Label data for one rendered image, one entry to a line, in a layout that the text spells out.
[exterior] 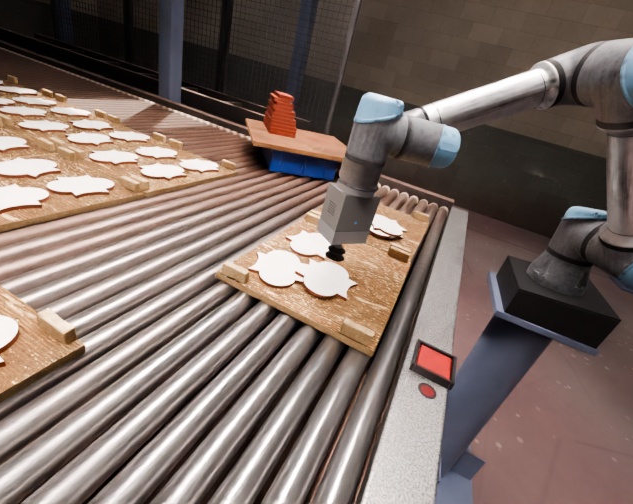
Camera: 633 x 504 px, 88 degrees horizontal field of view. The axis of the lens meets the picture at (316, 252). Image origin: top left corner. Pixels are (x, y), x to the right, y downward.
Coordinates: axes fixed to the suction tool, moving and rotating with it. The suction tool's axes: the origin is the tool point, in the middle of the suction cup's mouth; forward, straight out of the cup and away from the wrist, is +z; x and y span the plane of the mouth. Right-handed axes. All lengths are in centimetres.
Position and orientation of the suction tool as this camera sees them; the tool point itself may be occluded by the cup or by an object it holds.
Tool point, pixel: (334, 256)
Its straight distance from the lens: 69.8
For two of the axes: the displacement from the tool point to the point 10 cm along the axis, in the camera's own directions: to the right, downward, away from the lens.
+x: 4.5, 5.2, -7.3
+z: -2.3, 8.5, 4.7
